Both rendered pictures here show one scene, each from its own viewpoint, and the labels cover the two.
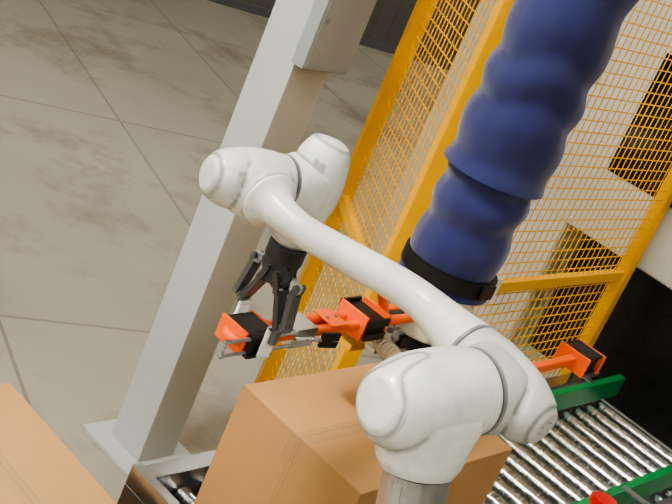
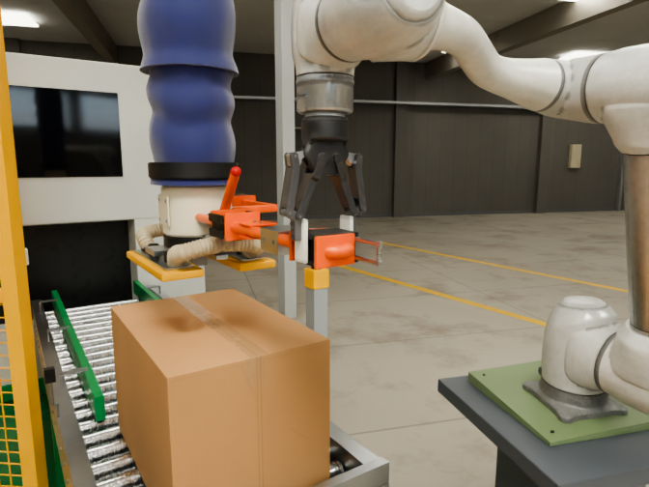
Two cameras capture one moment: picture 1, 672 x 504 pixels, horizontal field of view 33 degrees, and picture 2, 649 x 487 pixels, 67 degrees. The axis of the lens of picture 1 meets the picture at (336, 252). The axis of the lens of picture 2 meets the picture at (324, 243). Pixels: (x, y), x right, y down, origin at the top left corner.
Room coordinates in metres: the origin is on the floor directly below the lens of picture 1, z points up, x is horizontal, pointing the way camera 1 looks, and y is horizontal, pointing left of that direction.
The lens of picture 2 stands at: (1.70, 0.82, 1.37)
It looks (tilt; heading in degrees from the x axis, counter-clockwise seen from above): 9 degrees down; 291
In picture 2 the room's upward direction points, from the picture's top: straight up
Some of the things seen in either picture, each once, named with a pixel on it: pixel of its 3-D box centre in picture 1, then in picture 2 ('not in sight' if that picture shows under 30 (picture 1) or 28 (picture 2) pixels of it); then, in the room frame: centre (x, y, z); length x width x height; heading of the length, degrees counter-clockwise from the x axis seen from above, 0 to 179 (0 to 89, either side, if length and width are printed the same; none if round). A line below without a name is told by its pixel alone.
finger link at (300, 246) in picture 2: (239, 316); (300, 240); (2.01, 0.12, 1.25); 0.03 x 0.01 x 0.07; 144
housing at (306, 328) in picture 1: (293, 330); (283, 239); (2.09, 0.01, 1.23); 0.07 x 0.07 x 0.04; 55
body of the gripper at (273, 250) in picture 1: (281, 263); (324, 146); (1.98, 0.09, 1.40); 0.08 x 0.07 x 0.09; 54
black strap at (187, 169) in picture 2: (450, 267); (195, 170); (2.47, -0.25, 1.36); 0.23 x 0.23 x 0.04
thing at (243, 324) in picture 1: (245, 332); (321, 246); (1.99, 0.10, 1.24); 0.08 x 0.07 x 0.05; 145
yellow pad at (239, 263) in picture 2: not in sight; (231, 249); (2.42, -0.33, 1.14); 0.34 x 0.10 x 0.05; 145
